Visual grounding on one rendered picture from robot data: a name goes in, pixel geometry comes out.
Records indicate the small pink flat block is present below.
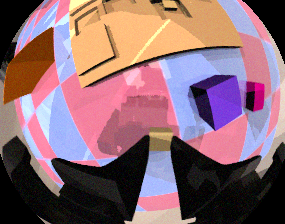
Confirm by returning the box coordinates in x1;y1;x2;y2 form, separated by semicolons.
246;81;264;112

